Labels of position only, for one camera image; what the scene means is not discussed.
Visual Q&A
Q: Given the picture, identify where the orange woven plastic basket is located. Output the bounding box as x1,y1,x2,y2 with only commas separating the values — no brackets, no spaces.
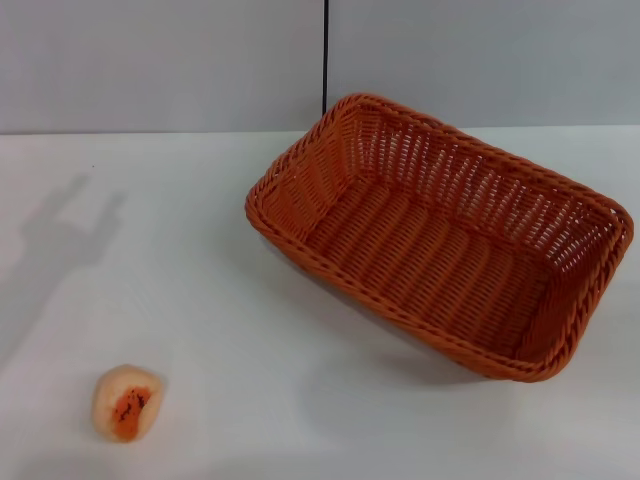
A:
244,92,635,385

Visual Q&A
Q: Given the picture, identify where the cream bun with orange filling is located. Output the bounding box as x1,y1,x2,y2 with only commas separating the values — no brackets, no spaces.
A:
95,364,165,444

